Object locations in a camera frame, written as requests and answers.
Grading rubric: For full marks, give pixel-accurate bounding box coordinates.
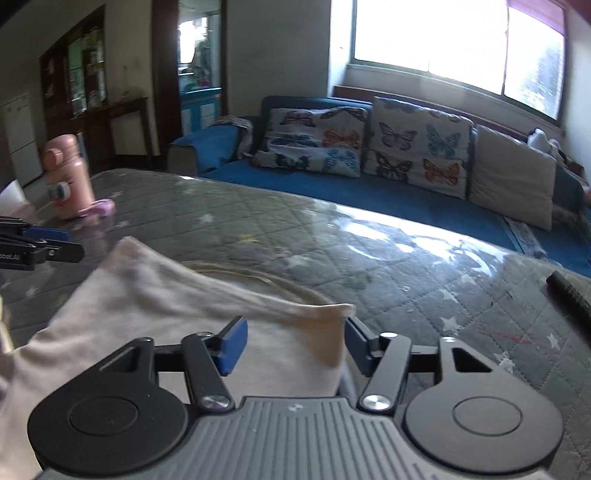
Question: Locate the window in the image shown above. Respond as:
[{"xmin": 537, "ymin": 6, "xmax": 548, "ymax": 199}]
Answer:
[{"xmin": 352, "ymin": 1, "xmax": 567, "ymax": 121}]

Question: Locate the white plush toy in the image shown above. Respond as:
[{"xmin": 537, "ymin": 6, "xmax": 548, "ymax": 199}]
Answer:
[{"xmin": 527, "ymin": 128, "xmax": 564, "ymax": 162}]

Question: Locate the blue sofa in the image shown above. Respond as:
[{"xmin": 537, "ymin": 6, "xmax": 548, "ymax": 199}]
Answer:
[{"xmin": 167, "ymin": 96, "xmax": 590, "ymax": 275}]

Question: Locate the grey blanket on sofa arm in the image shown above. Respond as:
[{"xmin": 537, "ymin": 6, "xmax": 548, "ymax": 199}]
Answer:
[{"xmin": 213, "ymin": 115, "xmax": 254, "ymax": 159}]

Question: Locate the butterfly cushion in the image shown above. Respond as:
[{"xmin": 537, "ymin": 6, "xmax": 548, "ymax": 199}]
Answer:
[
  {"xmin": 363, "ymin": 97, "xmax": 474, "ymax": 200},
  {"xmin": 252, "ymin": 107, "xmax": 369, "ymax": 178}
]

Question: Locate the left butterfly cushion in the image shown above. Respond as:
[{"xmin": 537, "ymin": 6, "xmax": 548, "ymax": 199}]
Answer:
[{"xmin": 252, "ymin": 107, "xmax": 369, "ymax": 178}]

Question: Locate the dark wooden cabinet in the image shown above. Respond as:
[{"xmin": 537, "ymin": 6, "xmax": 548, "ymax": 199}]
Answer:
[{"xmin": 38, "ymin": 6, "xmax": 112, "ymax": 139}]

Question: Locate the white refrigerator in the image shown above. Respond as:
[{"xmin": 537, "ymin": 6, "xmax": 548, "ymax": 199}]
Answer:
[{"xmin": 2, "ymin": 93, "xmax": 43, "ymax": 186}]

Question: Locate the plain beige cushion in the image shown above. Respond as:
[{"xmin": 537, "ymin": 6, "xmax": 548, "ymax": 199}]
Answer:
[{"xmin": 469, "ymin": 125, "xmax": 557, "ymax": 231}]

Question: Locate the right butterfly cushion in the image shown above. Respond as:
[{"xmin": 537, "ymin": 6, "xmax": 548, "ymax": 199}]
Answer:
[{"xmin": 363, "ymin": 97, "xmax": 474, "ymax": 200}]

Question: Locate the pink cartoon water bottle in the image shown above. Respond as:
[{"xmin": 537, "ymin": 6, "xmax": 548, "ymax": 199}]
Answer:
[{"xmin": 42, "ymin": 134, "xmax": 95, "ymax": 220}]

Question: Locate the black comb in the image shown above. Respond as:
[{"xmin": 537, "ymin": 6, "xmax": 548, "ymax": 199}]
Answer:
[{"xmin": 546, "ymin": 271, "xmax": 591, "ymax": 343}]

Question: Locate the cream knit garment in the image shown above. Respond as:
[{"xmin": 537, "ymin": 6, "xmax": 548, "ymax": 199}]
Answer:
[{"xmin": 1, "ymin": 237, "xmax": 356, "ymax": 479}]

